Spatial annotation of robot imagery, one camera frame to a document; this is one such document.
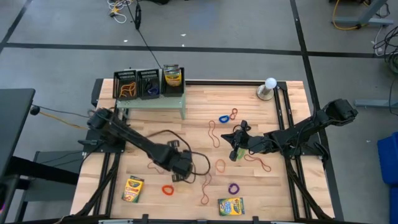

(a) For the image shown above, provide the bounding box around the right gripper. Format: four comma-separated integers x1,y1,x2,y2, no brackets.
221,120,267,162

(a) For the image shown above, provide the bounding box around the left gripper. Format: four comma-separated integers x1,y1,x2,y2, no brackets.
167,139,194,183

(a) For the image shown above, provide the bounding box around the black mesh basket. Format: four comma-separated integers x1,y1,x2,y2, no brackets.
136,68,162,101
160,66,187,98
112,69,139,101

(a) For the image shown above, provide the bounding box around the orange rubber band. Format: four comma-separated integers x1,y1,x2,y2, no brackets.
215,158,227,174
119,81,137,98

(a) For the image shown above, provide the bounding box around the black desk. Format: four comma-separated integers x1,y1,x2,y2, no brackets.
0,88,36,185

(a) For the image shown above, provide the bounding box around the orange coil wristband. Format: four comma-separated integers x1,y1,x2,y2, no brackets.
160,184,175,197

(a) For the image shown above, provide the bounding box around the blue and yellow crayon box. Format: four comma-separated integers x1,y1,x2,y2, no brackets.
217,197,246,217

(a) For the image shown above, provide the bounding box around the lamp with white bulb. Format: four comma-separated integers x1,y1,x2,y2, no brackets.
256,77,278,101

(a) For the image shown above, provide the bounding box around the green perforated metal shelf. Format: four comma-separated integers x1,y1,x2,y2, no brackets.
116,68,187,121

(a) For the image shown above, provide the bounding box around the blue bin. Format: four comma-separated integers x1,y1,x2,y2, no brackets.
376,131,398,224

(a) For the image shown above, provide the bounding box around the grey stand leg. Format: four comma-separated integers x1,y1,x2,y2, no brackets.
333,0,396,27

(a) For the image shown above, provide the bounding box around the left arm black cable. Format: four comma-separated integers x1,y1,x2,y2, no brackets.
146,128,212,185

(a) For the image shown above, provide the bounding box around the black aluminium table frame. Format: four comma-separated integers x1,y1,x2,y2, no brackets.
70,77,345,224

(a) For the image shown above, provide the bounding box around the hanging black cable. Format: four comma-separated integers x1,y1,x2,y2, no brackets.
125,0,164,70

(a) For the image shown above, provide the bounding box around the hanging yellow cord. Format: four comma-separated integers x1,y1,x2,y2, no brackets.
332,0,362,32

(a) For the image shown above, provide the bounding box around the white and yellow cable bundle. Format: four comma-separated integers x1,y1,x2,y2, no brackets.
106,0,133,24

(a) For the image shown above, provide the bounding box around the tangle of floor cables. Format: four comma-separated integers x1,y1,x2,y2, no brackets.
371,24,398,76

